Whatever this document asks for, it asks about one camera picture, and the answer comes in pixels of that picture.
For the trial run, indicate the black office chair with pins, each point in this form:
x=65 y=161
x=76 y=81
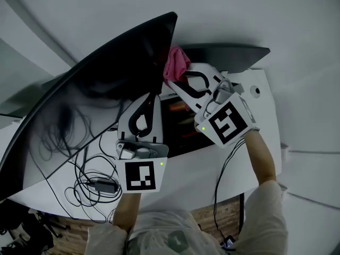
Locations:
x=24 y=227

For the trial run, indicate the white desk end bracket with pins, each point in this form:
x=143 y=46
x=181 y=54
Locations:
x=284 y=151

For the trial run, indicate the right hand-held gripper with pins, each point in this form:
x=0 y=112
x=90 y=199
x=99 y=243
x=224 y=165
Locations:
x=228 y=123

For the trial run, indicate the person's right forearm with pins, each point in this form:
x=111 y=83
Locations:
x=261 y=158

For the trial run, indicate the black computer monitor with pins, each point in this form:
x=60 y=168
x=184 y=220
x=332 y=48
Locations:
x=106 y=76

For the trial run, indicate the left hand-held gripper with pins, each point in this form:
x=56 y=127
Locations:
x=140 y=177

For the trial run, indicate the person's left forearm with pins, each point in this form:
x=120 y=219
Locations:
x=127 y=211

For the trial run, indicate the pink cloth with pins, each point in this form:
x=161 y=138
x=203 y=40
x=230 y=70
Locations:
x=176 y=62

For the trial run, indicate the black power adapter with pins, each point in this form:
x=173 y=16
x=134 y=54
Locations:
x=106 y=185

